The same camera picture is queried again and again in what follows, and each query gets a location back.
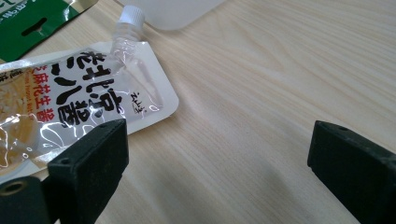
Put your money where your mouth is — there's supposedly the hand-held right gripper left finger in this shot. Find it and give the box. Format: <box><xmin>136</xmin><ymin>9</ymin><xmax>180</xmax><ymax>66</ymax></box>
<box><xmin>41</xmin><ymin>118</ymin><xmax>130</xmax><ymax>224</ymax></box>

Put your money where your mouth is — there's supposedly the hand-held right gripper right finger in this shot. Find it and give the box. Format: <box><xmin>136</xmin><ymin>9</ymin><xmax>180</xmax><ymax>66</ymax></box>
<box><xmin>307</xmin><ymin>119</ymin><xmax>396</xmax><ymax>224</ymax></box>

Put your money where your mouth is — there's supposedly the clear spouted sauce pouch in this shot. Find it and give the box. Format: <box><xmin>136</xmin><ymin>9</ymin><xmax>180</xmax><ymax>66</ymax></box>
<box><xmin>0</xmin><ymin>5</ymin><xmax>180</xmax><ymax>185</ymax></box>

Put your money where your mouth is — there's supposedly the green snack packet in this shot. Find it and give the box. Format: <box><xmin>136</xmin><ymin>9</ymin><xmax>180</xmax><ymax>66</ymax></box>
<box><xmin>0</xmin><ymin>0</ymin><xmax>99</xmax><ymax>63</ymax></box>

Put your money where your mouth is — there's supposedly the clear plastic container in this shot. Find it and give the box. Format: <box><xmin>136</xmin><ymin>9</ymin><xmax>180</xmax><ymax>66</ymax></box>
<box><xmin>116</xmin><ymin>0</ymin><xmax>227</xmax><ymax>32</ymax></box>

